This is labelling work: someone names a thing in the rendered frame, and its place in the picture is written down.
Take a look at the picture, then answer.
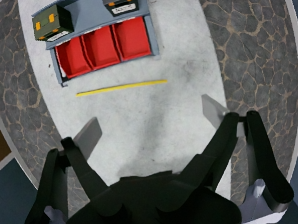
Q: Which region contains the black box with orange latches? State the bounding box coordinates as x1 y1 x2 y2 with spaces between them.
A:
102 0 139 17

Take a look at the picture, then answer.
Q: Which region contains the red open bin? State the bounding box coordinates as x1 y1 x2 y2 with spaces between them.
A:
56 36 94 78
112 16 151 61
81 25 121 70

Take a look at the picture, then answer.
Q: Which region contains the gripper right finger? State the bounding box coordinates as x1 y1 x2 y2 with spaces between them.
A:
155 94 294 224

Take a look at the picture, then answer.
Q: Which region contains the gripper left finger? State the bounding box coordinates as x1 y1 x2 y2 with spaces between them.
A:
24 116 127 224

